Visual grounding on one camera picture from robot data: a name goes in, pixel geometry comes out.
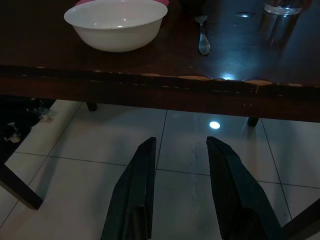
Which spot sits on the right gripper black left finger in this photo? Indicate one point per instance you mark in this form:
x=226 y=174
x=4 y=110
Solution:
x=132 y=195

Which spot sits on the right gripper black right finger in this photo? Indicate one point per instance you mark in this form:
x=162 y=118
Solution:
x=235 y=190

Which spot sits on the metal spoon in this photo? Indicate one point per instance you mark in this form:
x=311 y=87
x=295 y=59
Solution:
x=203 y=45

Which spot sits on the dark wooden table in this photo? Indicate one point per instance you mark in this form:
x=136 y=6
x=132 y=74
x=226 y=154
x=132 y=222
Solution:
x=160 y=85

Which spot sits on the black floor mat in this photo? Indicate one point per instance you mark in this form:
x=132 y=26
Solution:
x=15 y=112

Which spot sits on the white bowl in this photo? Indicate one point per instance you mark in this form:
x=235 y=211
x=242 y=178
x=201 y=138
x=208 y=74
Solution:
x=115 y=27

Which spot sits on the clear drinking glass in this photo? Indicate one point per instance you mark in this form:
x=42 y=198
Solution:
x=282 y=8

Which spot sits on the pink plate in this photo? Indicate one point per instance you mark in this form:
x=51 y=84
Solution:
x=163 y=1

